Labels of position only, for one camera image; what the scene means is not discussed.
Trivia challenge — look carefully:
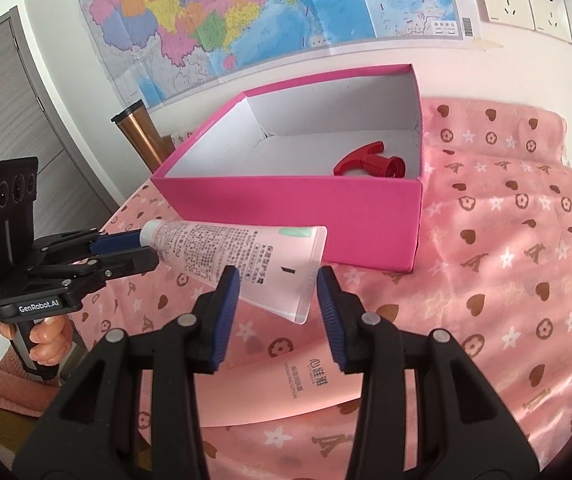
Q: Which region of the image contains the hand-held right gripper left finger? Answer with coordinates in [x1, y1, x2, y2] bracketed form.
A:
[12, 265, 241, 480]

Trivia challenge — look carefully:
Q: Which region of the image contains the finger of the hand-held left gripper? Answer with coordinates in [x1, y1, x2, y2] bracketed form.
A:
[35, 227, 145, 263]
[28, 249, 160, 295]

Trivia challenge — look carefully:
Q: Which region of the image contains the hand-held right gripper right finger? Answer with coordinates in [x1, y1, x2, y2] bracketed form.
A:
[316, 266, 541, 480]

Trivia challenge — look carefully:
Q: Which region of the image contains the pink cream tube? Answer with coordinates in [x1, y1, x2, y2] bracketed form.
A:
[139, 220, 328, 324]

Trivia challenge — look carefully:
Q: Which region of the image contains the pink cardboard box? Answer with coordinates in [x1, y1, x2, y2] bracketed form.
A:
[150, 63, 424, 274]

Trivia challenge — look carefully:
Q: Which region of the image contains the person's left hand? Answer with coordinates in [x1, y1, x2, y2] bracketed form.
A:
[0, 316, 75, 366]

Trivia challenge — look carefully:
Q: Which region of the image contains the pale pink carton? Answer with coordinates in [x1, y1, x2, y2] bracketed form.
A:
[198, 337, 367, 427]

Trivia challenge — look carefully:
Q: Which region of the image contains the copper tumbler with black lid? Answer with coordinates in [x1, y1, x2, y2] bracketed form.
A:
[111, 101, 174, 173]

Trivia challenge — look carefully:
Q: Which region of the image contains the grey door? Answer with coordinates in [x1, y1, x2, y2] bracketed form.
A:
[0, 6, 122, 241]

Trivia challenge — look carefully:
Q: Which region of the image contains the pink printed cloth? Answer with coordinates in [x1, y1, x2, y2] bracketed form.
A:
[58, 97, 572, 480]

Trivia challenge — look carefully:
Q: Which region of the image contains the red spray trigger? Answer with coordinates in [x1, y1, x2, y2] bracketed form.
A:
[333, 140, 407, 179]

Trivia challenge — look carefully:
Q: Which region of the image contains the colourful wall map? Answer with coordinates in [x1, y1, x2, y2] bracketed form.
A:
[73, 0, 474, 111]

